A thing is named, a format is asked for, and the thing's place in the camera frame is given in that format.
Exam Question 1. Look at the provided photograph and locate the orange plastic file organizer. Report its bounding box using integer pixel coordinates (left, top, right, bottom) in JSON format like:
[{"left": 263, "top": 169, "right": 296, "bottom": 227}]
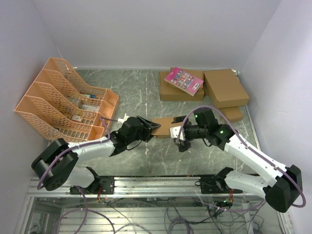
[{"left": 15, "top": 58, "right": 119, "bottom": 142}]

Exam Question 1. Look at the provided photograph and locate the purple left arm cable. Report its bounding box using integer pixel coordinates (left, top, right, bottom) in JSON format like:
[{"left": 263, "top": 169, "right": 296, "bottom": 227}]
[{"left": 36, "top": 116, "right": 120, "bottom": 232}]

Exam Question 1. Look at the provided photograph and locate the aluminium mounting rail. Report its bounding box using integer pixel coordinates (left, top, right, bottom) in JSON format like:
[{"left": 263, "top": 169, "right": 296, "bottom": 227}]
[{"left": 26, "top": 175, "right": 269, "bottom": 197}]

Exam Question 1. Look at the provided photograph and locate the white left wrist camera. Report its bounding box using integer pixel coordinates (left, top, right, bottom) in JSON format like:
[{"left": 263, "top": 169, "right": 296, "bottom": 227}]
[{"left": 117, "top": 113, "right": 131, "bottom": 124}]

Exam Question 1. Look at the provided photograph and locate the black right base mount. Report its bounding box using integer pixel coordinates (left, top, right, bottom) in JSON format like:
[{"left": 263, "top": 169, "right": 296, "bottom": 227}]
[{"left": 195, "top": 175, "right": 230, "bottom": 194}]

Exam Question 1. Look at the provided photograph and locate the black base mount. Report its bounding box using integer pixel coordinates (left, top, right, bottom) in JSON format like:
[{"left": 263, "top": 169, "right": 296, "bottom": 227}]
[
  {"left": 195, "top": 175, "right": 230, "bottom": 194},
  {"left": 67, "top": 175, "right": 115, "bottom": 195}
]

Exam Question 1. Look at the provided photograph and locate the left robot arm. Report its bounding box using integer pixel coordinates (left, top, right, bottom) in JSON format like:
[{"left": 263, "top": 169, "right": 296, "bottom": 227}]
[{"left": 31, "top": 116, "right": 161, "bottom": 194}]

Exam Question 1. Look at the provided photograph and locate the large closed cardboard box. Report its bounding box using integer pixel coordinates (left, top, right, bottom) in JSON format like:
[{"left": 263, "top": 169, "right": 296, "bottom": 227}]
[{"left": 203, "top": 69, "right": 250, "bottom": 109}]

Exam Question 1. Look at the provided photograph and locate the small cardboard box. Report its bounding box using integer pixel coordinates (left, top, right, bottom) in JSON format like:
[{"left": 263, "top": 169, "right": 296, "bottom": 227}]
[{"left": 219, "top": 107, "right": 243, "bottom": 122}]

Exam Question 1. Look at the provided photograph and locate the pink book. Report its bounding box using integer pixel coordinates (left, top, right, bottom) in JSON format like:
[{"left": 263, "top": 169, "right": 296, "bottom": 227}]
[{"left": 164, "top": 67, "right": 204, "bottom": 97}]

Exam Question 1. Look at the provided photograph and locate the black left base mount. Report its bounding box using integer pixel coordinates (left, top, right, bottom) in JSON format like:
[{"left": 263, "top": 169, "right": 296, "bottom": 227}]
[{"left": 67, "top": 175, "right": 115, "bottom": 195}]

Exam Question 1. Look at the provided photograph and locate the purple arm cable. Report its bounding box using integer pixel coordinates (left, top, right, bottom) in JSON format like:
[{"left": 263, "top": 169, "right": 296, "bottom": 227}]
[
  {"left": 175, "top": 105, "right": 307, "bottom": 213},
  {"left": 36, "top": 116, "right": 120, "bottom": 232}
]

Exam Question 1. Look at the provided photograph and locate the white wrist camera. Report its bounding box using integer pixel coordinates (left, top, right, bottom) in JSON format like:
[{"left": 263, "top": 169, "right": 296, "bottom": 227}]
[
  {"left": 170, "top": 126, "right": 186, "bottom": 141},
  {"left": 117, "top": 113, "right": 131, "bottom": 124}
]

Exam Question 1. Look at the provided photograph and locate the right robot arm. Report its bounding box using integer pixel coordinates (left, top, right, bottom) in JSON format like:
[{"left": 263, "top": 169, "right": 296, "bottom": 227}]
[{"left": 170, "top": 105, "right": 306, "bottom": 213}]

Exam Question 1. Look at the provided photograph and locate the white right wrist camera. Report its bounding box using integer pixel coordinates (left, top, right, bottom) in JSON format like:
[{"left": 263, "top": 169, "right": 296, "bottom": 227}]
[{"left": 170, "top": 126, "right": 186, "bottom": 141}]

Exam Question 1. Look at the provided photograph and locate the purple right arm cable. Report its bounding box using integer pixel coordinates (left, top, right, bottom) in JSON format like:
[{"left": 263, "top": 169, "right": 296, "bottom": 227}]
[{"left": 175, "top": 105, "right": 307, "bottom": 213}]

